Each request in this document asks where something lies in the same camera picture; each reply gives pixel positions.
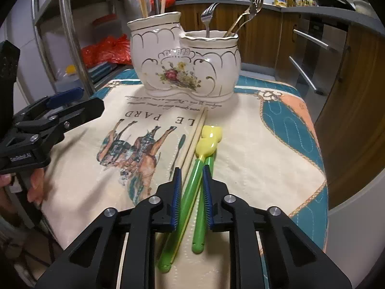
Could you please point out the metal shelf rack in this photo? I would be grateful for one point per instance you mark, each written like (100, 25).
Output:
(67, 21)

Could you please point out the crumpled red plastic bag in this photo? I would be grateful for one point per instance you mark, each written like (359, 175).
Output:
(105, 49)

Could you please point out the white plastic bag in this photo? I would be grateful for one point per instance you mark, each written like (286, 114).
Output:
(135, 4)

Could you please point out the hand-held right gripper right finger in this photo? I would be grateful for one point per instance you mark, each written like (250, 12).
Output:
(207, 198)

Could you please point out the yellow cap plastic jug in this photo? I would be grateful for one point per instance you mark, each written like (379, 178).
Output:
(70, 70)

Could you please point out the red lid plastic container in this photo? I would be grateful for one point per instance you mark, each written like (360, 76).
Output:
(103, 27)

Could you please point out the built-in steel oven drawers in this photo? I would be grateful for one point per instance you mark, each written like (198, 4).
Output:
(312, 51)

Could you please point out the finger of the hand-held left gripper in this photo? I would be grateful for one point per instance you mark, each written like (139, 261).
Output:
(66, 96)
(84, 111)

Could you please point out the grey kitchen countertop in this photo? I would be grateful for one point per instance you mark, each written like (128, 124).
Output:
(331, 15)

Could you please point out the white ceramic pot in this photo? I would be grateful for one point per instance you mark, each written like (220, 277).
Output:
(365, 6)

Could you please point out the blue flat box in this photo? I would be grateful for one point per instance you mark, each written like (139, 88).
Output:
(100, 69)

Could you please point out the silver metal spoon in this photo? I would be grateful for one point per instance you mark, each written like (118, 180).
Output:
(245, 22)

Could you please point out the white floral ceramic utensil holder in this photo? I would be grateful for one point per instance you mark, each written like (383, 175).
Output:
(210, 66)

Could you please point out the person's left hand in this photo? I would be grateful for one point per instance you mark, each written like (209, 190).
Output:
(36, 186)

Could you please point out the printed horse table cloth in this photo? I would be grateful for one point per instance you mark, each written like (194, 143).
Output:
(270, 156)

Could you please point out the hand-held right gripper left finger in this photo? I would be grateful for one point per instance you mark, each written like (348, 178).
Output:
(177, 198)

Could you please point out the wooden kitchen base cabinet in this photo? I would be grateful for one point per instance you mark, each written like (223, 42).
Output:
(355, 96)

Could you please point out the silver metal fork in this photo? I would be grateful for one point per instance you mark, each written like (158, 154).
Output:
(207, 15)

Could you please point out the green yellow plastic spoon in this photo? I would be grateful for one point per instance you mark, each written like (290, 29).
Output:
(186, 201)

